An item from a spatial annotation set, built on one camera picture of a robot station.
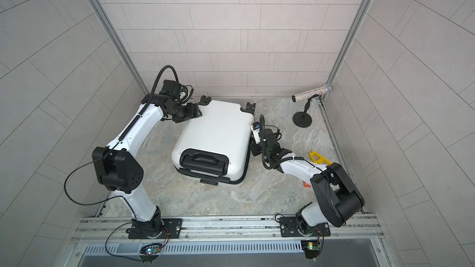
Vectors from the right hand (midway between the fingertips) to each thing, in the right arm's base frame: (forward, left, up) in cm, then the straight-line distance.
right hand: (252, 138), depth 90 cm
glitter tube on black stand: (+15, -31, -7) cm, 35 cm away
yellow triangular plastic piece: (-9, -33, -8) cm, 36 cm away
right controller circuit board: (-44, -19, -9) cm, 49 cm away
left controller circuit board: (-41, +39, -3) cm, 57 cm away
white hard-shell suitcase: (-12, +16, +13) cm, 23 cm away
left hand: (+8, +24, +12) cm, 28 cm away
